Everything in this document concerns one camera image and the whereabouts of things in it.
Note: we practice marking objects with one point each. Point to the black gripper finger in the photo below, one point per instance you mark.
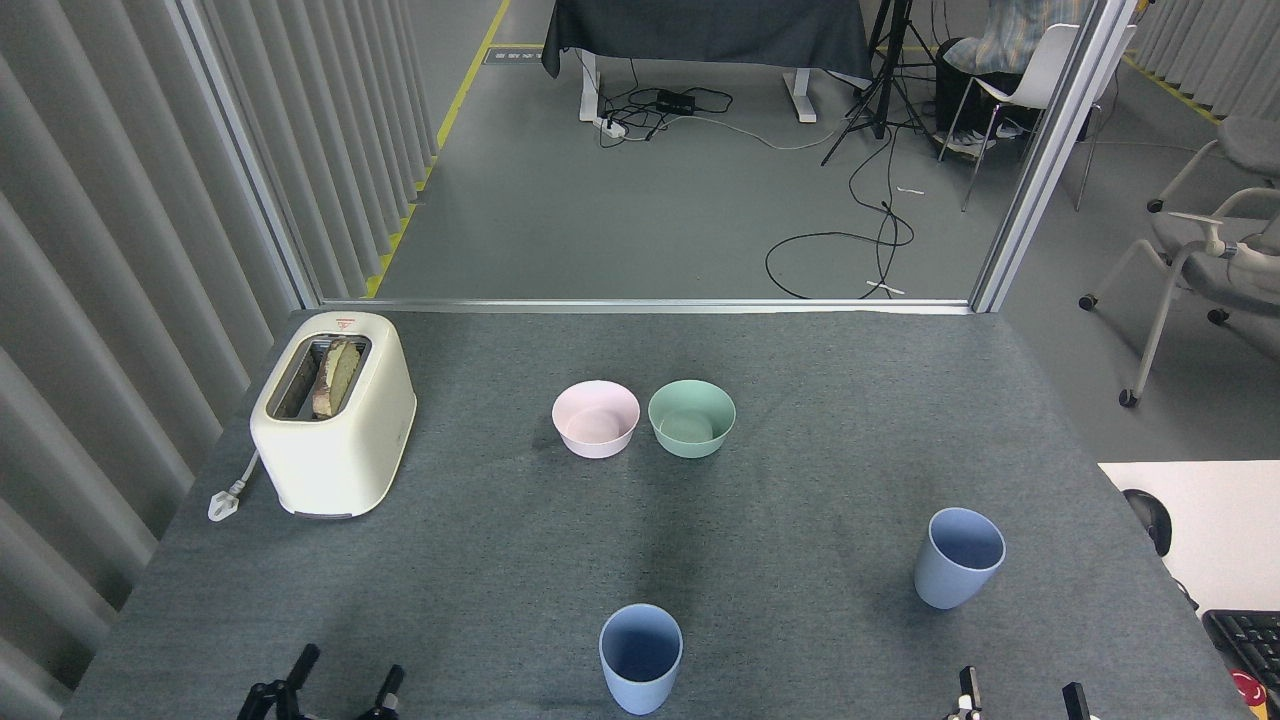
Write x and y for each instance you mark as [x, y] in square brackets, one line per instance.
[280, 700]
[388, 695]
[967, 695]
[1076, 703]

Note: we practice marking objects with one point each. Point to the blue plastic cup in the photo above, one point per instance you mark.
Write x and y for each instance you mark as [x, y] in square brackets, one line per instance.
[945, 585]
[640, 685]

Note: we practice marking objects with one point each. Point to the red round object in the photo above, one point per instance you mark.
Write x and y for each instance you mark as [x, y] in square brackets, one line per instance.
[1248, 692]

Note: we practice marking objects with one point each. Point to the black keyboard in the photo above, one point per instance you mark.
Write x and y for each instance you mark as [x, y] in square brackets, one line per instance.
[1250, 640]

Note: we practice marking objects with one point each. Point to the black computer mouse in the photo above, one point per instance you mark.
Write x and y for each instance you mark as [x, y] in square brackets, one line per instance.
[1150, 520]

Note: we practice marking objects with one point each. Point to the white side table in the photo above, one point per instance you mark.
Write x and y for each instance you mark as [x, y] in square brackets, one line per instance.
[1220, 520]

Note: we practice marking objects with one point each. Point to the cream toaster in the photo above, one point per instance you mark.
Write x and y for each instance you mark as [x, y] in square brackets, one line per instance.
[345, 460]

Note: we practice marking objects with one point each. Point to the bread slice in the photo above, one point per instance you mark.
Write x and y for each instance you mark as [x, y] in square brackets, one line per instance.
[338, 375]

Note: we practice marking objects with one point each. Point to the pink bowl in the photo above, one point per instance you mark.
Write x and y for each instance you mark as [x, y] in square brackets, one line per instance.
[596, 435]

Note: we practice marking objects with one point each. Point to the green bowl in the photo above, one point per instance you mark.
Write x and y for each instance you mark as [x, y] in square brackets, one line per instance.
[691, 440]

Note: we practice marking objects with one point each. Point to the grey wheeled chair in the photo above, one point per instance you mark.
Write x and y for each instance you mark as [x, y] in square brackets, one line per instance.
[1190, 240]
[1250, 140]

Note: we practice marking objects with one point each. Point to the white power strip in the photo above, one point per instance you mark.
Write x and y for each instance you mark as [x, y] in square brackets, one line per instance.
[611, 126]

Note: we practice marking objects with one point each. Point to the black tripod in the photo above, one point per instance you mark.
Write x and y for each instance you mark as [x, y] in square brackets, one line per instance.
[880, 90]

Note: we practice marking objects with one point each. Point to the white table leg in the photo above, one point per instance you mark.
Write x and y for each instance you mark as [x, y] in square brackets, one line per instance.
[800, 100]
[589, 90]

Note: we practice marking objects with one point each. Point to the white chair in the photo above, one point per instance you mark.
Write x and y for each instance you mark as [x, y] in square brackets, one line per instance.
[1045, 70]

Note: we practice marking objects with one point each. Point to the person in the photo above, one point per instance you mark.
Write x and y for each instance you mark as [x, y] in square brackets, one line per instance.
[1010, 40]

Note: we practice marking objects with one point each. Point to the black power adapter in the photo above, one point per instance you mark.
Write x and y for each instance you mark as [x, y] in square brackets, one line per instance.
[676, 101]

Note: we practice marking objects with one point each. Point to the dark table cloth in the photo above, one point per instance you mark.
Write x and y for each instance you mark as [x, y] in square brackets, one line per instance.
[700, 30]

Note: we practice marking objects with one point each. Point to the silver frame rail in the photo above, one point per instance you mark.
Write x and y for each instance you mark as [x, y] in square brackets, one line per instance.
[640, 306]

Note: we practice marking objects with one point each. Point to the silver frame post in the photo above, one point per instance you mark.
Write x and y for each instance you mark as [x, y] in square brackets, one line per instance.
[1050, 150]

